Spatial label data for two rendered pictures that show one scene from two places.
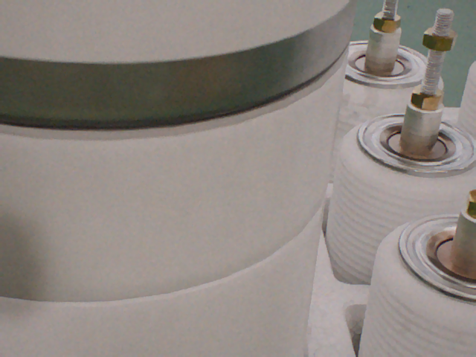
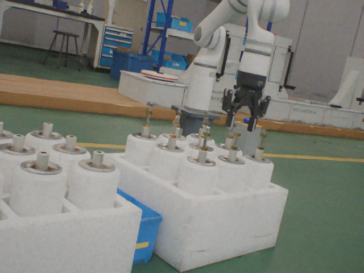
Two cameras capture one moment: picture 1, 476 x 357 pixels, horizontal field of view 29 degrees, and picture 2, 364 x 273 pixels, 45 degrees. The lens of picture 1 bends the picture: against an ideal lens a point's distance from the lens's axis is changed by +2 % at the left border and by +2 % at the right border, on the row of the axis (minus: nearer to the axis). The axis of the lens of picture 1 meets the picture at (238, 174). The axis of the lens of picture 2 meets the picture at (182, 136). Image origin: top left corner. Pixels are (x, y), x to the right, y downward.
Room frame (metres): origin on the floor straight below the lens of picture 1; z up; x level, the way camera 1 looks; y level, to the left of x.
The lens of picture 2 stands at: (1.48, -1.04, 0.51)
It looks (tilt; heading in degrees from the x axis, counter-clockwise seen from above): 11 degrees down; 142
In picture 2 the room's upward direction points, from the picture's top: 11 degrees clockwise
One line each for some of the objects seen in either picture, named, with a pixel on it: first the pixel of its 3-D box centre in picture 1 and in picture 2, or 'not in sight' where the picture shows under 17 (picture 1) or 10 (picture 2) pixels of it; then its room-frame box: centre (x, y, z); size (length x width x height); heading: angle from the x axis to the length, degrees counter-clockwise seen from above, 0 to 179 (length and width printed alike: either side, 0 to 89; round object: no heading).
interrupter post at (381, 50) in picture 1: (382, 48); (259, 154); (0.63, -0.10, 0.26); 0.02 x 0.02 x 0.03
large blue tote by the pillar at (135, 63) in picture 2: not in sight; (131, 67); (-3.69, 1.92, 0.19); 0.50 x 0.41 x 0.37; 179
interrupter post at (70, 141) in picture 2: not in sight; (70, 143); (0.58, -0.65, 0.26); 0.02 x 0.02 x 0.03
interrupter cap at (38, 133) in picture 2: not in sight; (46, 135); (0.46, -0.66, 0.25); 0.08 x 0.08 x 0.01
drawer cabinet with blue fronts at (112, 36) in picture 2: not in sight; (109, 49); (-4.74, 2.09, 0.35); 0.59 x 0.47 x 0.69; 175
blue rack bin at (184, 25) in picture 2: not in sight; (174, 23); (-3.97, 2.65, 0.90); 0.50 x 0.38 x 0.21; 176
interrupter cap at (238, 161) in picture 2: not in sight; (231, 160); (0.64, -0.21, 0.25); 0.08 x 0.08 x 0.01
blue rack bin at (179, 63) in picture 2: not in sight; (168, 60); (-3.95, 2.66, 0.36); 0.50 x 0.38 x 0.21; 176
